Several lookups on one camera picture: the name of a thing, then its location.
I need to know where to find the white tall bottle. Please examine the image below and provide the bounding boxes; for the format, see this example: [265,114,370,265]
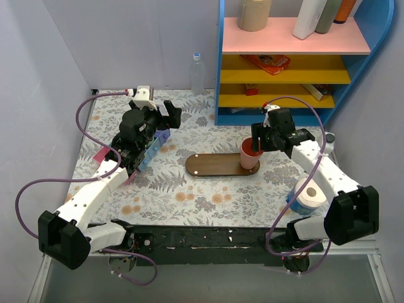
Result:
[292,0,327,40]

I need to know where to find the clear plastic water bottle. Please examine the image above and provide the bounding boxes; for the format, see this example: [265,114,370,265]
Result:
[189,52,205,95]

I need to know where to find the toilet paper roll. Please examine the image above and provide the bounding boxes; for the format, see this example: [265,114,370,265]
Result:
[290,179,327,215]

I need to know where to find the oval wooden tray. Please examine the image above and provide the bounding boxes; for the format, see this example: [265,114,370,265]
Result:
[186,153,260,177]

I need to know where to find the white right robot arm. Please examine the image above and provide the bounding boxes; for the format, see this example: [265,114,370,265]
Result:
[251,105,379,251]

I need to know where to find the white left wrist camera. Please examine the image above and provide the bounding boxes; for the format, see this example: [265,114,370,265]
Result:
[126,85,157,110]

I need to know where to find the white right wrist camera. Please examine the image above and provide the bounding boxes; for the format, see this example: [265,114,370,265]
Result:
[262,102,280,127]

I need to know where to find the light blue drawer box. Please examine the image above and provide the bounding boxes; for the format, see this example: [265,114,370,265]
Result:
[137,137,161,172]

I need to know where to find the red orange snack box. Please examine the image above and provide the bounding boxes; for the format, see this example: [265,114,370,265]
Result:
[241,54,291,76]

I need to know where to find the orange bottle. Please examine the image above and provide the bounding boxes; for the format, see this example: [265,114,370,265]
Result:
[333,0,357,24]

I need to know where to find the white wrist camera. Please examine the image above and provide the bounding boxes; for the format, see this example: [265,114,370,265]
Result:
[262,102,280,127]
[126,85,157,110]

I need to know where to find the white bottle grey cap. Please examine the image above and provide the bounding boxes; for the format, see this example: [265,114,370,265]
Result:
[324,132,335,155]

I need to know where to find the beige paper towel roll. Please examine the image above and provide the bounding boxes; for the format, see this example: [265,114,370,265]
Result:
[237,0,272,32]

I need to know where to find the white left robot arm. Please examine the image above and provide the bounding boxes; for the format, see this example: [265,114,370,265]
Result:
[38,100,182,270]

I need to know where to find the blue wooden shelf unit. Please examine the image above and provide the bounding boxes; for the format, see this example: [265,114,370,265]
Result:
[215,1,395,126]

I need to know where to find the purple drawer box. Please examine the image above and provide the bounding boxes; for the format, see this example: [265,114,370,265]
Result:
[153,129,170,152]

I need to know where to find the red small box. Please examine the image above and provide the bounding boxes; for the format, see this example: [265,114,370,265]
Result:
[245,83,259,96]

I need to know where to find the pink drawer box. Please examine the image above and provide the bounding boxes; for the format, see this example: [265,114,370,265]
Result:
[92,147,138,186]

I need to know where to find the grey green bottle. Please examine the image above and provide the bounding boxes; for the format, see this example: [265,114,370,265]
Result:
[315,0,342,34]

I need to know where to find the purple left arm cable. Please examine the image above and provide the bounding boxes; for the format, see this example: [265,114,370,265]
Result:
[15,90,158,287]

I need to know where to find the pink plastic cup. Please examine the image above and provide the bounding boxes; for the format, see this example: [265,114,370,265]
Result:
[240,138,263,169]

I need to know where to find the white brown flat box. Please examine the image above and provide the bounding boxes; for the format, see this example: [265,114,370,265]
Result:
[301,84,333,102]

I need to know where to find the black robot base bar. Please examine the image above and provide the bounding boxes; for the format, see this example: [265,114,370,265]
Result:
[107,225,283,266]

